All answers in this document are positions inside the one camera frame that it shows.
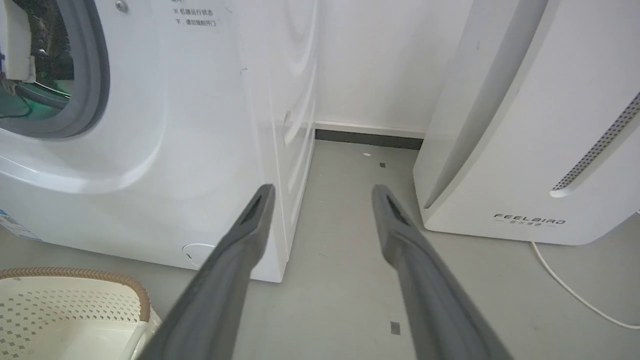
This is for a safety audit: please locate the white Feelbird air purifier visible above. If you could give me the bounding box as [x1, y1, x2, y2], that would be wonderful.
[413, 0, 640, 246]

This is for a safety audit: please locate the cream perforated laundry basket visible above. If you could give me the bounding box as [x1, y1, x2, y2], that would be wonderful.
[0, 266, 162, 360]

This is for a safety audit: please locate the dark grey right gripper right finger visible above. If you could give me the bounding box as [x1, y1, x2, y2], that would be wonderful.
[371, 184, 514, 360]

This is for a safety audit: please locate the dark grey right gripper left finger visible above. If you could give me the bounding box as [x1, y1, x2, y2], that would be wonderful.
[137, 184, 277, 360]

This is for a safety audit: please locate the white front-loading washing machine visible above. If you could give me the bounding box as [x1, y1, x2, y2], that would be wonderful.
[0, 0, 319, 284]

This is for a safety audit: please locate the white power cable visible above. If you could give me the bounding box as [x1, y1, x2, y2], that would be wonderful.
[530, 210, 640, 330]

